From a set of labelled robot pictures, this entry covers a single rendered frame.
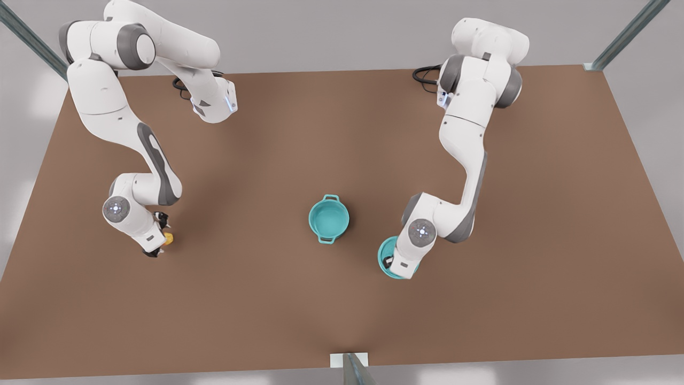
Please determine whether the teal pot lid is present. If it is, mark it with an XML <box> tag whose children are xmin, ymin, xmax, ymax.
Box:
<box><xmin>377</xmin><ymin>236</ymin><xmax>419</xmax><ymax>281</ymax></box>

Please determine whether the teal pot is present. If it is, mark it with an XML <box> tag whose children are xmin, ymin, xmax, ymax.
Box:
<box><xmin>308</xmin><ymin>194</ymin><xmax>350</xmax><ymax>245</ymax></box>

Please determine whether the silver frame post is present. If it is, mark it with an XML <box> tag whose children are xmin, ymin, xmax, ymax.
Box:
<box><xmin>0</xmin><ymin>5</ymin><xmax>69</xmax><ymax>81</ymax></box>
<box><xmin>584</xmin><ymin>0</ymin><xmax>671</xmax><ymax>72</ymax></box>
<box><xmin>330</xmin><ymin>352</ymin><xmax>376</xmax><ymax>385</ymax></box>

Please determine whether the black cable loop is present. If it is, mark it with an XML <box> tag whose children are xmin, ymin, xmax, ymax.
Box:
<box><xmin>172</xmin><ymin>71</ymin><xmax>224</xmax><ymax>101</ymax></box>
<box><xmin>412</xmin><ymin>65</ymin><xmax>442</xmax><ymax>92</ymax></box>

